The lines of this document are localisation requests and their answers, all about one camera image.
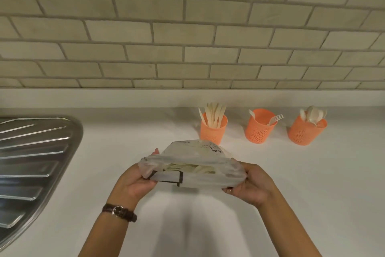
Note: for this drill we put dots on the person's left hand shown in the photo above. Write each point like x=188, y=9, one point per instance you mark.
x=129, y=187

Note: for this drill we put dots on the person's right forearm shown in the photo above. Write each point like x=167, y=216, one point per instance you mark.
x=291, y=229

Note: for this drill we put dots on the orange mesh plastic cup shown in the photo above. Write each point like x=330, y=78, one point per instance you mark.
x=213, y=136
x=258, y=133
x=303, y=136

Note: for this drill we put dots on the translucent black print plastic bag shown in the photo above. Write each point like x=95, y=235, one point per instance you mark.
x=204, y=151

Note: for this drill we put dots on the stainless steel sink drainboard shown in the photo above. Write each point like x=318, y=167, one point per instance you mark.
x=30, y=160

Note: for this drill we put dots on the person's right hand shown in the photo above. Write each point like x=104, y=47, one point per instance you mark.
x=258, y=187

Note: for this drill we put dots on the spoons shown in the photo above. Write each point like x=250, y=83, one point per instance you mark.
x=311, y=114

